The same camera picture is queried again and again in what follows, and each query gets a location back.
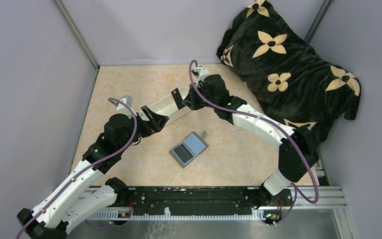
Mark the white plastic tray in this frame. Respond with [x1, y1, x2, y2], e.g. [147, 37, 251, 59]
[148, 86, 191, 126]

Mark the black floral blanket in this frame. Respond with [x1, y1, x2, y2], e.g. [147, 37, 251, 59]
[216, 0, 361, 144]

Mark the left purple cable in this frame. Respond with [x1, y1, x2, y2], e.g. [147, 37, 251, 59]
[14, 97, 138, 239]

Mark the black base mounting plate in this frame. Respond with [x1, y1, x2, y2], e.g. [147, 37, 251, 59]
[97, 186, 294, 217]

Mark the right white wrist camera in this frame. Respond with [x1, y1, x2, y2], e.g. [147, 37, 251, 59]
[191, 66, 211, 81]

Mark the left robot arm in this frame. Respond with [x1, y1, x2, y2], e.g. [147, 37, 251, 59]
[17, 106, 170, 239]

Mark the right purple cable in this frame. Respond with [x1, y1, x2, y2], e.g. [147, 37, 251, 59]
[189, 60, 320, 227]

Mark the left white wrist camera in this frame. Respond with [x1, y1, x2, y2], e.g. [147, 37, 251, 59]
[119, 95, 133, 107]

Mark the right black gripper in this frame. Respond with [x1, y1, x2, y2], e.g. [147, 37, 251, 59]
[183, 81, 218, 111]

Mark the purple cable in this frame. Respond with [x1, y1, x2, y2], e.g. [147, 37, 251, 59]
[189, 60, 320, 227]
[14, 97, 138, 239]

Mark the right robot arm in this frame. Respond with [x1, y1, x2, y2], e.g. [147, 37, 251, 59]
[183, 70, 318, 205]

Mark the dark credit card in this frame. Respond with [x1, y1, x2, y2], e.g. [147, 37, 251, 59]
[171, 88, 185, 110]

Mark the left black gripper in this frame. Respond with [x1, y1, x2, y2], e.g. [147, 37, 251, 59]
[118, 105, 169, 152]

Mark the aluminium frame rail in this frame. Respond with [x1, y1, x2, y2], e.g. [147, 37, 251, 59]
[79, 186, 347, 224]

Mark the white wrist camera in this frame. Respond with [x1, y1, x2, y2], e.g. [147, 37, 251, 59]
[119, 95, 133, 107]
[191, 66, 211, 81]

